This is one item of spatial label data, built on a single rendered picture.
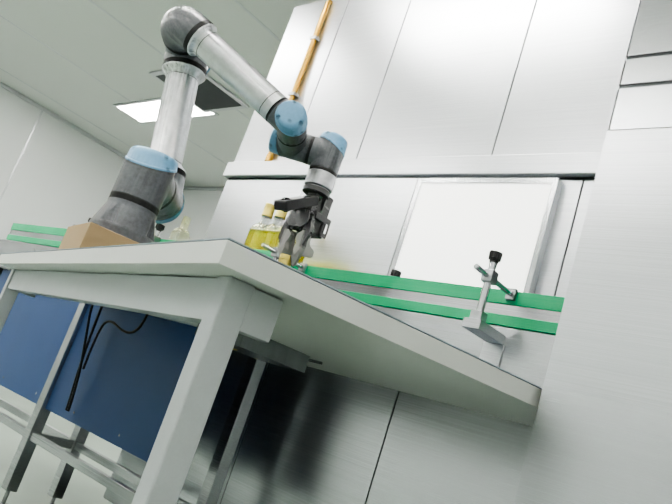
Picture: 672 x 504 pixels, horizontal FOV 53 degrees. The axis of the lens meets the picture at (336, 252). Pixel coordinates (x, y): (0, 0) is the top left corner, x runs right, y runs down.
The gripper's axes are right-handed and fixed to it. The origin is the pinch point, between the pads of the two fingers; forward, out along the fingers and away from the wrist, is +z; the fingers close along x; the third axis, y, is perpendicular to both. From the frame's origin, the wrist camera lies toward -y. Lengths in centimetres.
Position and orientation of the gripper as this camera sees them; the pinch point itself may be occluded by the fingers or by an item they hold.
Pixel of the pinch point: (286, 259)
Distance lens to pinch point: 168.3
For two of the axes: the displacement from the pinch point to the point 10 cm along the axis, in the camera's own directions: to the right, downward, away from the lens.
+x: -7.4, -0.8, 6.6
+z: -3.1, 9.2, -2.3
